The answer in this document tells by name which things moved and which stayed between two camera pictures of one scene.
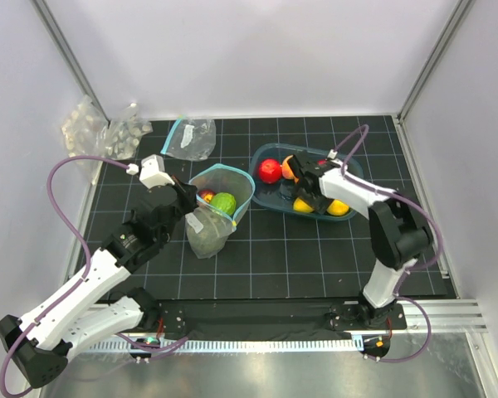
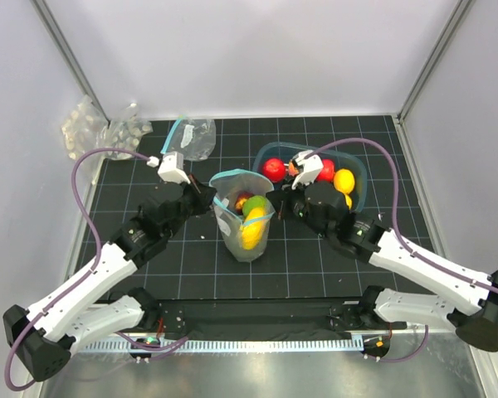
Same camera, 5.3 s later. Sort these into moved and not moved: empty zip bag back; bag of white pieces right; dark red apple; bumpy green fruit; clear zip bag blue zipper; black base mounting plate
Moved: bumpy green fruit; dark red apple; clear zip bag blue zipper
Not moved: bag of white pieces right; empty zip bag back; black base mounting plate
